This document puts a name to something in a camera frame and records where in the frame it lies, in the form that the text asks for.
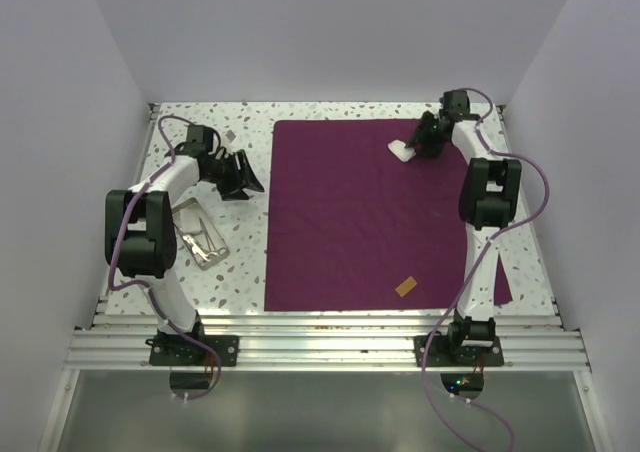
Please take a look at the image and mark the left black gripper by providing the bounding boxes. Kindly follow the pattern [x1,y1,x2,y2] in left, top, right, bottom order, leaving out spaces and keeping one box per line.
[203,149,263,201]

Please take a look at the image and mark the metal instrument tray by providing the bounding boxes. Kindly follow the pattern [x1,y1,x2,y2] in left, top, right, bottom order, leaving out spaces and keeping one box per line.
[172,198,230,270]

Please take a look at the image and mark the steel hemostat clamp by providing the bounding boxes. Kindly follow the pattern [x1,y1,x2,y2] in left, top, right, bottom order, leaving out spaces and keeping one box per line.
[196,220,227,255]

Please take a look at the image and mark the steel surgical scissors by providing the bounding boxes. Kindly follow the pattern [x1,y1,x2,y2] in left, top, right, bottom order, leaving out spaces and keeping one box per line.
[182,234,218,263]

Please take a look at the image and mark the tan adhesive bandage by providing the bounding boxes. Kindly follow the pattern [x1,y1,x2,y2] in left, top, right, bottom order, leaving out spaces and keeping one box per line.
[395,277,417,297]

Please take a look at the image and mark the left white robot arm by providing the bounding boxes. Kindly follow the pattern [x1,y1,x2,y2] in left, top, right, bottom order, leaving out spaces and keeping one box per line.
[104,119,264,365]

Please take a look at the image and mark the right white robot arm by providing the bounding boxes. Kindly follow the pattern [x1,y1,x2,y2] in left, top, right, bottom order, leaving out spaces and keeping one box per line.
[388,89,522,365]

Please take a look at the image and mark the purple cloth mat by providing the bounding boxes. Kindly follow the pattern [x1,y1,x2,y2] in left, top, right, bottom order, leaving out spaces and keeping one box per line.
[262,120,512,313]

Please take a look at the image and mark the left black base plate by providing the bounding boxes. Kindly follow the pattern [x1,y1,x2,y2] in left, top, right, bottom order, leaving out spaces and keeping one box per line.
[145,334,240,367]

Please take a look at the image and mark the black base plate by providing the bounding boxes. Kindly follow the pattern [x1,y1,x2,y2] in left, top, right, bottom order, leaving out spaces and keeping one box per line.
[413,333,505,368]
[145,334,240,367]

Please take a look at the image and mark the aluminium rail frame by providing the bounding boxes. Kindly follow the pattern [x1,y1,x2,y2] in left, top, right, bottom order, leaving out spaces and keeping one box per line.
[37,102,609,452]

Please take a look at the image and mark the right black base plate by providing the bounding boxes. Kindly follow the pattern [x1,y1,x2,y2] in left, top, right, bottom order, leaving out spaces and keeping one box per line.
[413,333,505,368]

